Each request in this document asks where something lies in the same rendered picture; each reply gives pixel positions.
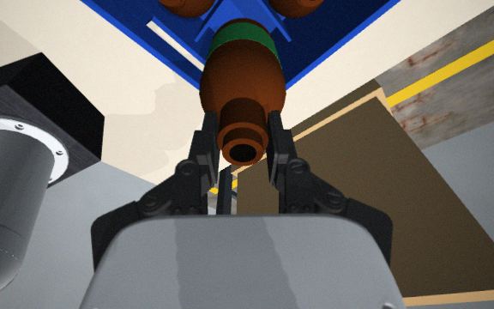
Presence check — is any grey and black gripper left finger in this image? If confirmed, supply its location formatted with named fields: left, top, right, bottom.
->
left=91, top=111, right=220, bottom=272

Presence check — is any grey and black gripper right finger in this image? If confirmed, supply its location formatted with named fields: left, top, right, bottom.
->
left=266, top=111, right=393, bottom=269

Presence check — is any dark blue crate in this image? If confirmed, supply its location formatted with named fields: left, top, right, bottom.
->
left=127, top=0, right=401, bottom=90

